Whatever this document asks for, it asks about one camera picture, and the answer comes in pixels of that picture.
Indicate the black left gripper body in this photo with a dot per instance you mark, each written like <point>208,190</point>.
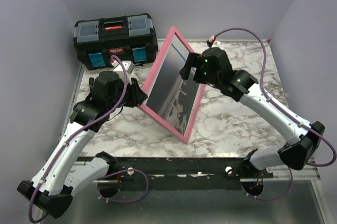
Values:
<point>129,95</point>

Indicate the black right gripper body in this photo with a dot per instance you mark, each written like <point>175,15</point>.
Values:
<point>201,75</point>

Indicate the pink picture frame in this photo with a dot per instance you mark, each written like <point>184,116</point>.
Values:
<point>171,101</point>

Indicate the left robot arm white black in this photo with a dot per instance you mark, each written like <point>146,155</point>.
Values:
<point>52,189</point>

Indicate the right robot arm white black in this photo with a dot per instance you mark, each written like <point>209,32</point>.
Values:
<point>213,67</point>

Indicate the black plastic toolbox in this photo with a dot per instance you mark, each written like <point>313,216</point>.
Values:
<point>130,38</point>

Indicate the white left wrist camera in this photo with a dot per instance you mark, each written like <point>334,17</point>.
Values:
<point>128,65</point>

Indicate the black T-handle tool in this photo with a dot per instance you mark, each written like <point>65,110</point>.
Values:
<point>91,82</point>

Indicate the black mounting base plate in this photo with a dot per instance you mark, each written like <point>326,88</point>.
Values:
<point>178,174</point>

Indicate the aluminium rail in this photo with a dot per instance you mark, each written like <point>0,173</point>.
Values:
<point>282,173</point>

